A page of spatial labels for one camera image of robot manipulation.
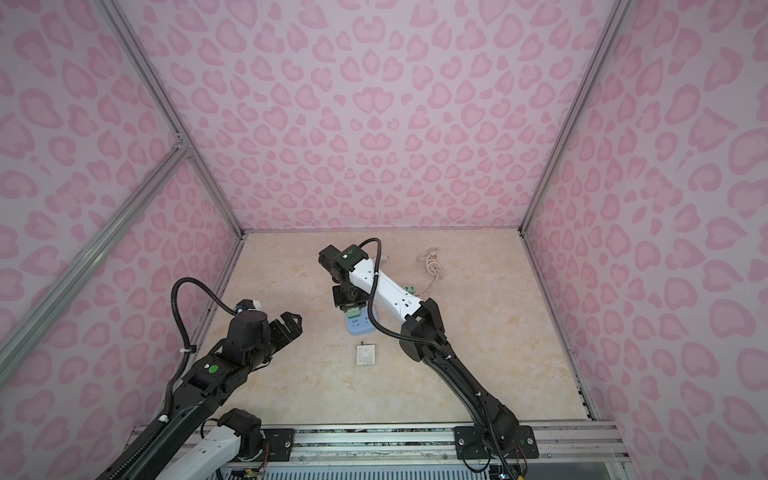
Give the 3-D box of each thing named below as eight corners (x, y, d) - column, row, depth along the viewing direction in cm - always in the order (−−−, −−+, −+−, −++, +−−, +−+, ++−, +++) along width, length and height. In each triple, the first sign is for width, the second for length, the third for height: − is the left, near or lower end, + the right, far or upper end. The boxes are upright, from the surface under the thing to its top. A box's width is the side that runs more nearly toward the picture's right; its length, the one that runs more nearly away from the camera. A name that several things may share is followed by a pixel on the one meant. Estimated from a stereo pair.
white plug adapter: (356, 364, 89) (355, 360, 86) (358, 346, 92) (356, 341, 90) (375, 364, 89) (374, 360, 86) (376, 346, 92) (375, 341, 90)
